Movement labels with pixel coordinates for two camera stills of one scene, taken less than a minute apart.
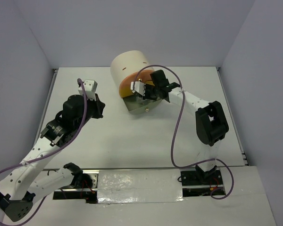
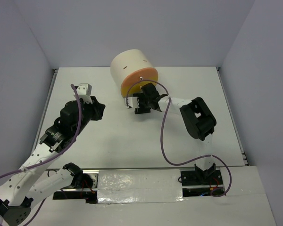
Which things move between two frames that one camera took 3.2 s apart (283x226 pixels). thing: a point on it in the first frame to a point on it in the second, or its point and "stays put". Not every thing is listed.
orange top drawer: x=144 y=75 stays put
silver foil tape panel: x=139 y=186 stays put
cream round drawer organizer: x=125 y=63 stays put
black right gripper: x=146 y=96 to x=141 y=110
